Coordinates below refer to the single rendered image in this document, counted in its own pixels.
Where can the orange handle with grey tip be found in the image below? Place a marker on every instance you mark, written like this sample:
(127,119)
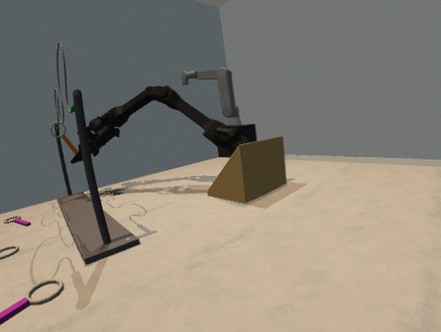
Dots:
(64,137)

